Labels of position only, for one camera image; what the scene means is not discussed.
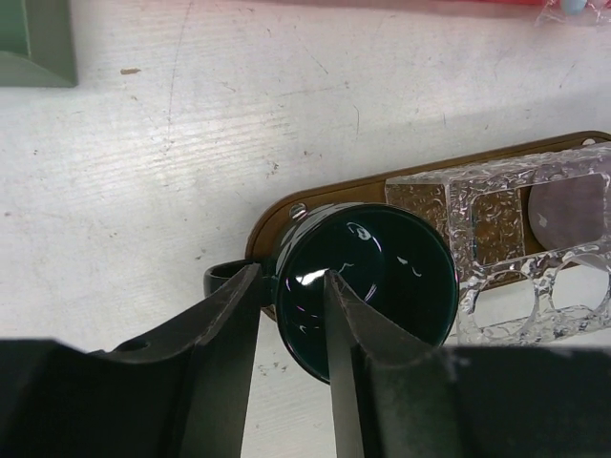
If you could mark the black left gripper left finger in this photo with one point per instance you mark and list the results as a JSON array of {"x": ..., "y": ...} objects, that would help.
[{"x": 178, "y": 390}]

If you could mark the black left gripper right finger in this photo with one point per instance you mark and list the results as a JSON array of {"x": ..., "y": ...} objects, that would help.
[{"x": 395, "y": 396}]

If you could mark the dark green mug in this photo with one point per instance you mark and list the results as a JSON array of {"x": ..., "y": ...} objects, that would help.
[{"x": 392, "y": 260}]

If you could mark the clear acrylic toothbrush holder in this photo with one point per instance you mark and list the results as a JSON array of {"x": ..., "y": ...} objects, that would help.
[{"x": 512, "y": 290}]

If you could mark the lilac mug black handle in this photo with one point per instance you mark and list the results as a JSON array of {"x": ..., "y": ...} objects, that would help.
[{"x": 567, "y": 212}]

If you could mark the oval wooden tray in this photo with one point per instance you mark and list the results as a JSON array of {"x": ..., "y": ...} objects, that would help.
[{"x": 264, "y": 239}]

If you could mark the red compartment tray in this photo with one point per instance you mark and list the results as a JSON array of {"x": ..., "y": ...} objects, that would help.
[{"x": 567, "y": 7}]

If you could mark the green plastic bin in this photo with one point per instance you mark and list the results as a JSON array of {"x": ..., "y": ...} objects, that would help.
[{"x": 37, "y": 47}]

